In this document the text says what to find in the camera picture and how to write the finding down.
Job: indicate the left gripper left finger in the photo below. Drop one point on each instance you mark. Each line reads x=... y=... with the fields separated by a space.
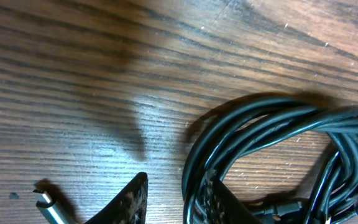
x=129 y=206

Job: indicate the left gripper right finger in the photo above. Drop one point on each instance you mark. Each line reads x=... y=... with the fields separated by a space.
x=222 y=207

